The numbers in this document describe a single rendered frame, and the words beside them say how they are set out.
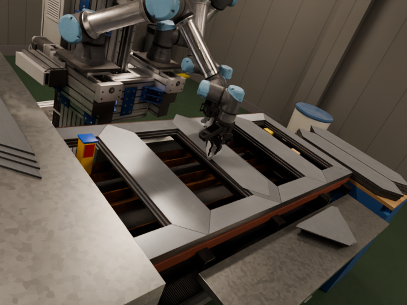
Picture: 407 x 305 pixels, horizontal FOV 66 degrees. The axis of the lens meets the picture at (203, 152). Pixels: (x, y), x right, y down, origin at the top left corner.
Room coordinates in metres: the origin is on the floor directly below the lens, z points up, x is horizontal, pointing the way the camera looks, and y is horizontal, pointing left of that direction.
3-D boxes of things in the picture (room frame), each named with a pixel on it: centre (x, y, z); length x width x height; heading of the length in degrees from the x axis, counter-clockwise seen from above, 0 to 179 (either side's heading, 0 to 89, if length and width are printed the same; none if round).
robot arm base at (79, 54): (1.49, 0.69, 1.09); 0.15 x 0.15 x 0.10
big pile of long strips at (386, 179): (2.03, -0.94, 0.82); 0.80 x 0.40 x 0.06; 51
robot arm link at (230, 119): (1.32, -0.04, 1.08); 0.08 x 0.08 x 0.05
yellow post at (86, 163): (1.06, 0.45, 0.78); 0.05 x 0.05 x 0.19; 51
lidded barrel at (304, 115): (3.79, -1.09, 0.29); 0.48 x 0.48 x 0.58
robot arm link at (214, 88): (1.34, 0.06, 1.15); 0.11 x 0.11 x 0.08; 86
